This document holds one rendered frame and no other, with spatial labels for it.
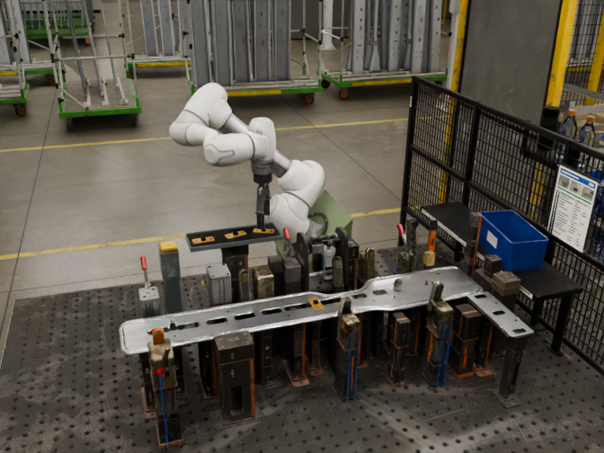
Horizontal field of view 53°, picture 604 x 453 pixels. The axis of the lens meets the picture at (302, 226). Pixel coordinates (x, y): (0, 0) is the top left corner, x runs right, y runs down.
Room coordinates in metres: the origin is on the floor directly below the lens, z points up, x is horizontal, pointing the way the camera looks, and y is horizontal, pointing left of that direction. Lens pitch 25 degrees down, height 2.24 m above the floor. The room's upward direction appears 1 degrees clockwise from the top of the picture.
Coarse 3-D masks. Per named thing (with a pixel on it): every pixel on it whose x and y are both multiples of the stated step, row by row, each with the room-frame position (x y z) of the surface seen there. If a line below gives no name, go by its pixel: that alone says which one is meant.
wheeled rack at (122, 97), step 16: (128, 0) 7.71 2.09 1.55; (128, 16) 7.71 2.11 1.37; (48, 32) 7.38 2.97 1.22; (64, 80) 9.13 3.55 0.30; (96, 80) 9.23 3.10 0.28; (112, 80) 9.24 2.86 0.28; (128, 80) 9.28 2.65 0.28; (64, 96) 8.21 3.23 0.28; (80, 96) 8.20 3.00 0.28; (96, 96) 8.21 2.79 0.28; (112, 96) 8.22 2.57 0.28; (128, 96) 8.22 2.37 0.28; (64, 112) 7.39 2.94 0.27; (80, 112) 7.45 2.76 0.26; (96, 112) 7.51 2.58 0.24; (112, 112) 7.57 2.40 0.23; (128, 112) 7.63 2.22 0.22
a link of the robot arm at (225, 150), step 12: (192, 132) 2.53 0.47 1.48; (204, 132) 2.48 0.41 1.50; (216, 132) 2.43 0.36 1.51; (192, 144) 2.54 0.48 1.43; (204, 144) 2.24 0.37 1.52; (216, 144) 2.08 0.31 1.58; (228, 144) 2.09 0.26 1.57; (240, 144) 2.11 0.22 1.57; (252, 144) 2.15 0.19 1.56; (216, 156) 2.06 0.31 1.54; (228, 156) 2.07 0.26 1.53; (240, 156) 2.10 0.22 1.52; (252, 156) 2.15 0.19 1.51
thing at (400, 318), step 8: (400, 312) 1.91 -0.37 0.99; (392, 320) 1.90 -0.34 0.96; (400, 320) 1.86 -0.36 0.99; (408, 320) 1.86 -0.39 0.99; (392, 328) 1.89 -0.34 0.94; (400, 328) 1.84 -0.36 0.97; (408, 328) 1.85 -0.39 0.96; (392, 336) 1.89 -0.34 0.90; (400, 336) 1.84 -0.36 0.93; (408, 336) 1.86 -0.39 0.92; (392, 344) 1.89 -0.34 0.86; (400, 344) 1.84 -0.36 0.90; (392, 352) 1.88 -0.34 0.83; (400, 352) 1.85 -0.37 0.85; (392, 360) 1.88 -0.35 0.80; (400, 360) 1.86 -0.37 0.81; (392, 368) 1.87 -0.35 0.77; (400, 368) 1.84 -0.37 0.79; (384, 376) 1.91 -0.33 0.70; (392, 376) 1.87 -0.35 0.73; (400, 376) 1.86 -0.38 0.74; (392, 384) 1.85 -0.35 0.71; (400, 384) 1.84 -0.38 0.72; (408, 384) 1.86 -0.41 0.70
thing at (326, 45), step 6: (324, 0) 14.06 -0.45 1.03; (330, 0) 14.02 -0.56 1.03; (324, 6) 14.05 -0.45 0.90; (330, 6) 14.03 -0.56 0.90; (324, 12) 14.05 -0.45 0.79; (330, 12) 14.03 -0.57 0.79; (324, 18) 14.04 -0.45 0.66; (330, 18) 14.03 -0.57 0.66; (324, 24) 14.03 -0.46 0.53; (330, 24) 14.03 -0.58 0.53; (324, 30) 14.02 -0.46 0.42; (330, 30) 14.03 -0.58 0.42; (324, 36) 14.02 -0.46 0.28; (330, 36) 14.03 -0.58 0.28; (324, 42) 14.01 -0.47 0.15; (330, 42) 14.03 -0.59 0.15; (318, 48) 14.10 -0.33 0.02; (324, 48) 14.00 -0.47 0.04; (330, 48) 14.03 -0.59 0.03
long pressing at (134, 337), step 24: (384, 288) 2.07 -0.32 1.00; (408, 288) 2.07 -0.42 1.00; (456, 288) 2.08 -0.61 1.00; (480, 288) 2.08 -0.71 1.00; (192, 312) 1.88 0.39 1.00; (216, 312) 1.89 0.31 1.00; (240, 312) 1.89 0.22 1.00; (288, 312) 1.89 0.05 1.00; (312, 312) 1.89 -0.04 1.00; (336, 312) 1.90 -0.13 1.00; (360, 312) 1.91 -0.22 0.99; (120, 336) 1.74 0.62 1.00; (144, 336) 1.73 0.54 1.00; (168, 336) 1.73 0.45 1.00; (192, 336) 1.74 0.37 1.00
